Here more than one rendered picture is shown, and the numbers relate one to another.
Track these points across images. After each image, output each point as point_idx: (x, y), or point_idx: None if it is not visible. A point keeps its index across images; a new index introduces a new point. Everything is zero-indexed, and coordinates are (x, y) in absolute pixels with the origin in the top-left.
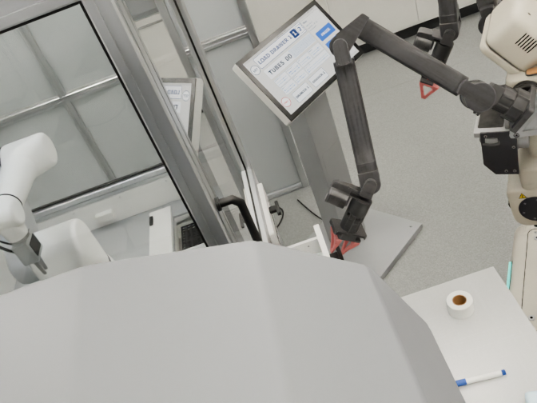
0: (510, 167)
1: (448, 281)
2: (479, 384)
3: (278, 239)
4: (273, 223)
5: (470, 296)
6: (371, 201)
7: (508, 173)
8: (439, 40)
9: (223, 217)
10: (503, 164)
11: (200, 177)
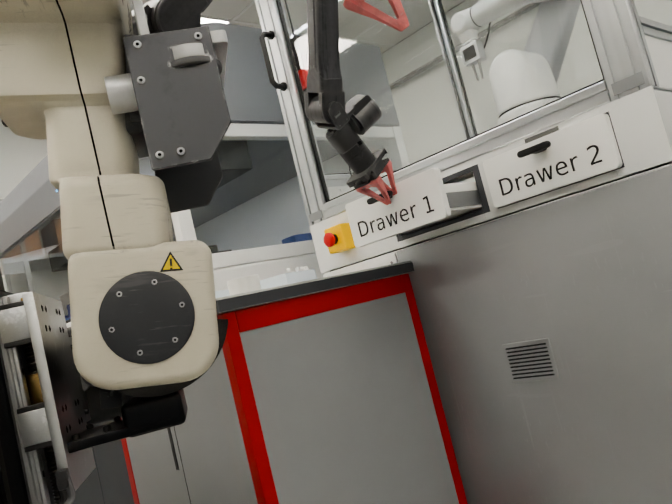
0: (176, 194)
1: (272, 287)
2: None
3: (509, 187)
4: (532, 169)
5: (230, 280)
6: (329, 136)
7: (183, 209)
8: None
9: (274, 45)
10: (185, 183)
11: (263, 14)
